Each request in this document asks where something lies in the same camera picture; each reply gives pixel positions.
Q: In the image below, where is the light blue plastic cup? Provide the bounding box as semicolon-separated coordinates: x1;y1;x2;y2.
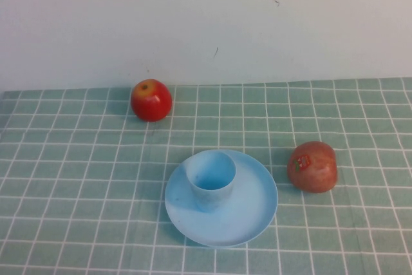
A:
185;150;237;213

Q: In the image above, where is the light blue plastic plate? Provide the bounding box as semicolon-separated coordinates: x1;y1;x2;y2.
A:
164;149;279;249

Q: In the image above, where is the shiny red yellow-topped apple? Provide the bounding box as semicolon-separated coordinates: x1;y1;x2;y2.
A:
130;79;173;123

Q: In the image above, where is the pale red apple with sticker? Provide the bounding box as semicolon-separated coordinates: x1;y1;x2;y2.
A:
286;140;339;194

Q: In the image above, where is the green white grid tablecloth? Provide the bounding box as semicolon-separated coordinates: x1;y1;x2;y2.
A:
0;77;412;275

